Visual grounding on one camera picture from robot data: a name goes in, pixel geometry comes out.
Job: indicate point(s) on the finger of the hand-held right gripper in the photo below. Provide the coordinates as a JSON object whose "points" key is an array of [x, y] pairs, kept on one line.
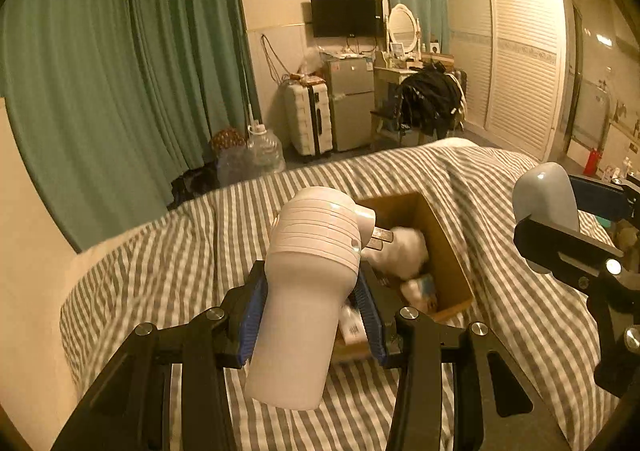
{"points": [[560, 246], [600, 196]]}

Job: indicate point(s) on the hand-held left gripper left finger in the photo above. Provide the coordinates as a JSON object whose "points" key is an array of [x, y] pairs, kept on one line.
{"points": [[247, 326]]}

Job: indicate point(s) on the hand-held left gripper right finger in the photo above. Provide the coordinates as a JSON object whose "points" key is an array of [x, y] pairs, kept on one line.
{"points": [[372, 326]]}

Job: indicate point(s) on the white labelled tube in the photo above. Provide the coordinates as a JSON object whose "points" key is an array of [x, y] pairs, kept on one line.
{"points": [[352, 326]]}

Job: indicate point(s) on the light blue case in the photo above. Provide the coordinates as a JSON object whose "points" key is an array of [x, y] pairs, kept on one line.
{"points": [[545, 196]]}

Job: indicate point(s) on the pack of wet wipes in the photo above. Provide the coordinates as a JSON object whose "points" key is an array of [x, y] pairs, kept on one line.
{"points": [[422, 292]]}

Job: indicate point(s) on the white sock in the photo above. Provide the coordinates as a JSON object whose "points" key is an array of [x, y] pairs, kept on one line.
{"points": [[407, 251]]}

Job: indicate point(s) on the brown cardboard box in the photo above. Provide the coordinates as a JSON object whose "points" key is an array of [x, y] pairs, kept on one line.
{"points": [[450, 276]]}

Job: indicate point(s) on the red fire extinguisher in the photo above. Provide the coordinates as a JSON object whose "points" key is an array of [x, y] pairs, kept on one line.
{"points": [[592, 162]]}

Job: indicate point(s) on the checked bed blanket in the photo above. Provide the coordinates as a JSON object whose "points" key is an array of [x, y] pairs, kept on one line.
{"points": [[165, 271]]}

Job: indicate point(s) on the black floor bag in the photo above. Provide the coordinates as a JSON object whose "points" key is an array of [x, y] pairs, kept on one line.
{"points": [[195, 186]]}

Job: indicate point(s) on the white louvred wardrobe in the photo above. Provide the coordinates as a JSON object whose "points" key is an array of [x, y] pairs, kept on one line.
{"points": [[515, 61]]}

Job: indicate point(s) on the clear water jug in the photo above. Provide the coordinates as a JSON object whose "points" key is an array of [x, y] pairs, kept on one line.
{"points": [[265, 153]]}

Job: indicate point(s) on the brown patterned bag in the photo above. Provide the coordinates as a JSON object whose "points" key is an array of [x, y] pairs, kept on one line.
{"points": [[227, 138]]}

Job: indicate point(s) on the black jacket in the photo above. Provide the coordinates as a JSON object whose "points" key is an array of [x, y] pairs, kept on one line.
{"points": [[430, 101]]}

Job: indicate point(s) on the dark chair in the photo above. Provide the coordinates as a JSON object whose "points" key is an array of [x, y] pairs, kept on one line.
{"points": [[385, 123]]}

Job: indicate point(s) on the white ribbed suitcase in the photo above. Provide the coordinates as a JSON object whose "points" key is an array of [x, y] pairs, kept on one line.
{"points": [[307, 118]]}

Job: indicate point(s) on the small silver fridge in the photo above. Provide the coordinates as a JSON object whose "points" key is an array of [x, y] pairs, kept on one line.
{"points": [[350, 106]]}

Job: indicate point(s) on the wooden dressing table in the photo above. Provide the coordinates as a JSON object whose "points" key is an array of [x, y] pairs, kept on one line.
{"points": [[387, 78]]}

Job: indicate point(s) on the white oval vanity mirror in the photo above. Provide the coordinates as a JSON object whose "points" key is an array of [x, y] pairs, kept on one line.
{"points": [[402, 26]]}

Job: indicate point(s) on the clear plastic bag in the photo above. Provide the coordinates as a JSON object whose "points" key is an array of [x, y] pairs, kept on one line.
{"points": [[310, 62]]}

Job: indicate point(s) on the wide green curtain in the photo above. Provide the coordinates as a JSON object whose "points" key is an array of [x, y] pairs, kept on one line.
{"points": [[125, 71]]}

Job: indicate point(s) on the black wall television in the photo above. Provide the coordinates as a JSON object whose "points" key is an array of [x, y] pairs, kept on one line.
{"points": [[345, 15]]}

